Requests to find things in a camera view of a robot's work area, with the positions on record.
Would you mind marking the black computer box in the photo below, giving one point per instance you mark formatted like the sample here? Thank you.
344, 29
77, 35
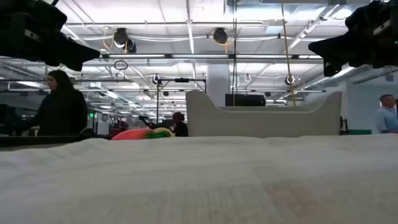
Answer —
245, 100

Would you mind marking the person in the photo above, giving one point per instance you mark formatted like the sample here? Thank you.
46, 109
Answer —
62, 115
387, 119
179, 127

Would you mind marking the black monitor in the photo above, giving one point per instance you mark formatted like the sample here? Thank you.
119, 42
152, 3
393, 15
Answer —
344, 124

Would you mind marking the grey tupperware container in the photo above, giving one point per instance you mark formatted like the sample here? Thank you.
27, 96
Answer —
248, 124

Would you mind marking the orange toy carrot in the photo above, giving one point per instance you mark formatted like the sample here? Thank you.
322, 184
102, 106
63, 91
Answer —
130, 134

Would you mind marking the red equipment cart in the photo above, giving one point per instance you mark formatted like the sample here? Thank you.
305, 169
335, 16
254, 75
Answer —
119, 126

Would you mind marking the black metal stand frame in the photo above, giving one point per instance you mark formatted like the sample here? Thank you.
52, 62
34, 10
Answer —
157, 99

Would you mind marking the green bin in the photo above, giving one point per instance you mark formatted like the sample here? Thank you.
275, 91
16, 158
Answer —
359, 132

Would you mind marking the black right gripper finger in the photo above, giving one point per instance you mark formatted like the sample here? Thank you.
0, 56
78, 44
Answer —
334, 48
332, 66

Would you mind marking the white checked cloth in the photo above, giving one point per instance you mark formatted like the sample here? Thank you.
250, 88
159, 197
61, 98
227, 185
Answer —
199, 186

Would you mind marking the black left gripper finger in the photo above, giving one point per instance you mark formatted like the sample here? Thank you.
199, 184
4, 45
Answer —
74, 51
74, 66

